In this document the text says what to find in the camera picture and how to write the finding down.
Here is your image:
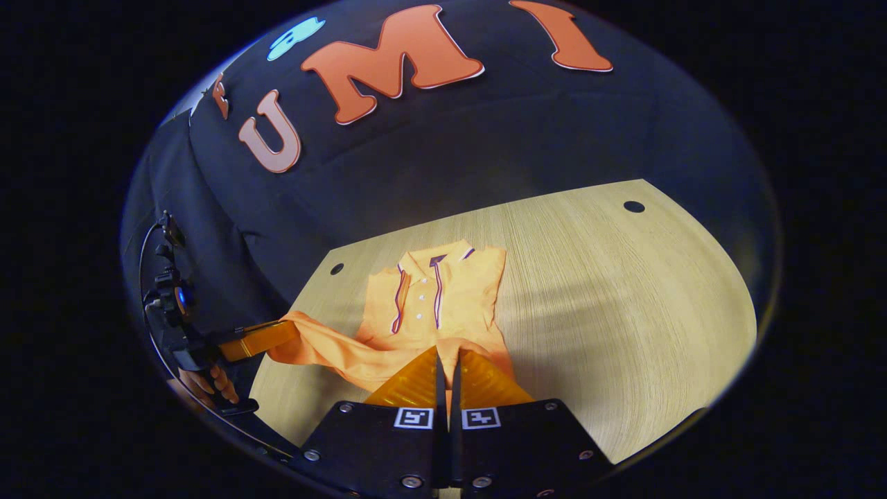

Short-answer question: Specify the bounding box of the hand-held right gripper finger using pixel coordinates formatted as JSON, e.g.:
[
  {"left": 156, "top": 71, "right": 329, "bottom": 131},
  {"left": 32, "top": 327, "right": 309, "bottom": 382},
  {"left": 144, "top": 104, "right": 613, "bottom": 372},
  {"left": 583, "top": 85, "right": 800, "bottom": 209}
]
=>
[
  {"left": 291, "top": 345, "right": 448, "bottom": 499},
  {"left": 449, "top": 347, "right": 614, "bottom": 499}
]

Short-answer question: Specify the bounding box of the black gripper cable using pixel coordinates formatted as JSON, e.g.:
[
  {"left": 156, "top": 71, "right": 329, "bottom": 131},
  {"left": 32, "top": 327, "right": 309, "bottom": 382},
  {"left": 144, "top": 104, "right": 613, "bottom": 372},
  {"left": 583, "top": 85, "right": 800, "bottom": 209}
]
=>
[{"left": 137, "top": 220, "right": 295, "bottom": 462}]

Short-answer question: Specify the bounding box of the orange T-shirt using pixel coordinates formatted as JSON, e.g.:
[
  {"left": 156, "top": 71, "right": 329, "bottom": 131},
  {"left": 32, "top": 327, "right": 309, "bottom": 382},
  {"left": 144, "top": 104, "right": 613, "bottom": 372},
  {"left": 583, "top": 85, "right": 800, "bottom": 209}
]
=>
[{"left": 267, "top": 239, "right": 517, "bottom": 406}]

